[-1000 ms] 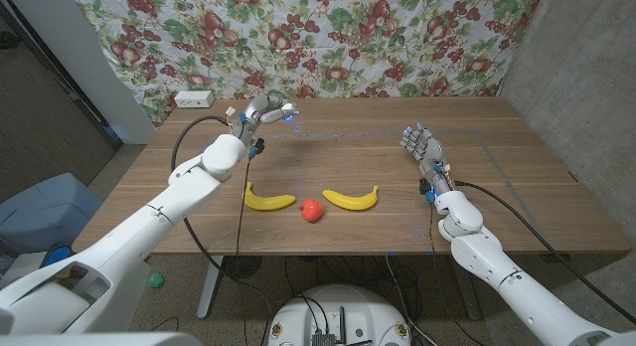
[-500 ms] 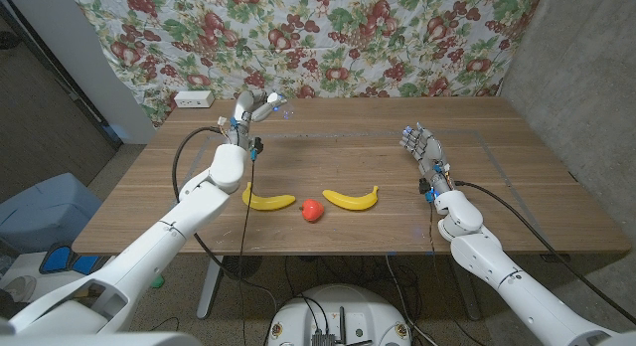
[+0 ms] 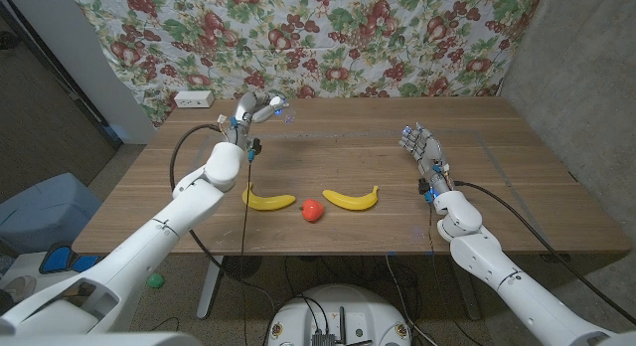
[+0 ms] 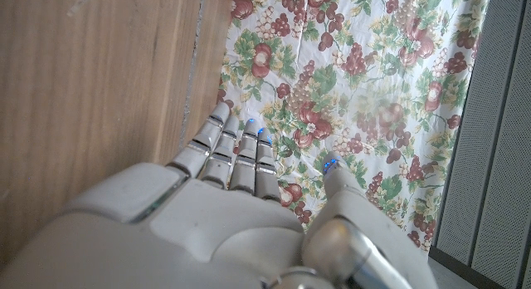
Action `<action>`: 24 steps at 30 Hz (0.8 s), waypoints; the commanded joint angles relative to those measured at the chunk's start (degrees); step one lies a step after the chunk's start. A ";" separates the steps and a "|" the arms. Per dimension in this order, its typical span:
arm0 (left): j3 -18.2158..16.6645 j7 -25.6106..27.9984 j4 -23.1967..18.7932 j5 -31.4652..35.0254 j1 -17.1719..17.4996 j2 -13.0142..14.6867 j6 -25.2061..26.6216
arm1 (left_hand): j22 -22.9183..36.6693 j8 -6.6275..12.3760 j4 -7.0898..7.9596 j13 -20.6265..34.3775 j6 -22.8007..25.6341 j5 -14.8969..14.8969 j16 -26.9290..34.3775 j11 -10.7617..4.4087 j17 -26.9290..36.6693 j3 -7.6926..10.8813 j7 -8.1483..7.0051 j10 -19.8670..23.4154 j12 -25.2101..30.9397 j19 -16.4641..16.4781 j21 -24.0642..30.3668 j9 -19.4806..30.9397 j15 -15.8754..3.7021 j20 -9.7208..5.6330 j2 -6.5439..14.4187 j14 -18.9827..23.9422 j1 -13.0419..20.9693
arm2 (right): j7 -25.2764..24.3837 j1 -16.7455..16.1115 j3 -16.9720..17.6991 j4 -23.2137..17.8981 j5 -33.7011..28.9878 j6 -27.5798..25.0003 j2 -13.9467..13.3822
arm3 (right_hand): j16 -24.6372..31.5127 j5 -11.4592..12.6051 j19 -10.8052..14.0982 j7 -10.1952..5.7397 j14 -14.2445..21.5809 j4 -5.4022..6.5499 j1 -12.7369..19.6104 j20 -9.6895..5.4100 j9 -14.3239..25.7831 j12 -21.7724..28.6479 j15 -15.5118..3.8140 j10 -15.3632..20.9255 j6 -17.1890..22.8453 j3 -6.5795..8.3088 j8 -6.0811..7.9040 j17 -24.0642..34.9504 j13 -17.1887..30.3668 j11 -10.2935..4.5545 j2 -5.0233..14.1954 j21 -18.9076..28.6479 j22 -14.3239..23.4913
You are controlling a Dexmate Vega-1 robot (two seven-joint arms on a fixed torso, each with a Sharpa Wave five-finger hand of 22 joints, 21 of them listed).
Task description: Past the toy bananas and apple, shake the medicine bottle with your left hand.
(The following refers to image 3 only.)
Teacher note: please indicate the small green ball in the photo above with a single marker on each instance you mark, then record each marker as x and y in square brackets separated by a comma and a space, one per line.
[155, 280]

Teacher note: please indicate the floral fruit print backdrop cloth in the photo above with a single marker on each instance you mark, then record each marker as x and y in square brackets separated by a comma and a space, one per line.
[348, 38]

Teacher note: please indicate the grey shoe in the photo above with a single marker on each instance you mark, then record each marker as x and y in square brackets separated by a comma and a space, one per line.
[17, 288]

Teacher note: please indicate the dark brown door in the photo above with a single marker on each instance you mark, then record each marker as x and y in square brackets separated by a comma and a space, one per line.
[35, 127]

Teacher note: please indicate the blue and black floor item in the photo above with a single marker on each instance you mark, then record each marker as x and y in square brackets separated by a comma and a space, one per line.
[59, 259]

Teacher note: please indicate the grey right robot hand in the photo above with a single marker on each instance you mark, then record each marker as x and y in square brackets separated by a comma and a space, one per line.
[428, 151]

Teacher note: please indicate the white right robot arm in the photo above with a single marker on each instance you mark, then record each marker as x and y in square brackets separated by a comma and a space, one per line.
[497, 266]

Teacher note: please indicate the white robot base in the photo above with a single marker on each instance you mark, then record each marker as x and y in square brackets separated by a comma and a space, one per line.
[338, 316]

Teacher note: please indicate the white robot torso edge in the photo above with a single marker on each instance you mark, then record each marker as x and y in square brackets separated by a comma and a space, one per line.
[99, 340]

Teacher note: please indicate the yellow toy banana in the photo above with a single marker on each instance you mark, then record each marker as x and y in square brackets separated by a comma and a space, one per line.
[268, 202]
[350, 201]

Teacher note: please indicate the clear medicine bottle white cap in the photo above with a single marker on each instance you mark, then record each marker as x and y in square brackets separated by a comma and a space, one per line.
[287, 116]

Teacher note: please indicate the blue-grey plastic bin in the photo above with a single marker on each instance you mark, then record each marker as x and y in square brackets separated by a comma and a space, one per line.
[45, 212]

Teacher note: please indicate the red toy apple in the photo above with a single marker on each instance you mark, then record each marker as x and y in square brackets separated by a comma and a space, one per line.
[312, 210]

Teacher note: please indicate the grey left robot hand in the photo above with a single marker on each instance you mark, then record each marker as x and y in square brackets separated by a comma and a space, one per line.
[243, 112]

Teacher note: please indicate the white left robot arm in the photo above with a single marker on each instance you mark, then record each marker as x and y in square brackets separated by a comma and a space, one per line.
[159, 231]

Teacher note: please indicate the metal table leg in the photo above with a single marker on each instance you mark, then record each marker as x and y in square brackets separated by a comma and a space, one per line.
[467, 291]
[208, 286]

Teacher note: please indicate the white power strip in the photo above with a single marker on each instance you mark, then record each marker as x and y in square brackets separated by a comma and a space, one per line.
[194, 99]

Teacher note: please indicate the round black floor fan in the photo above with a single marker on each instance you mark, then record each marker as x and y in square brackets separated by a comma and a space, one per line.
[242, 266]

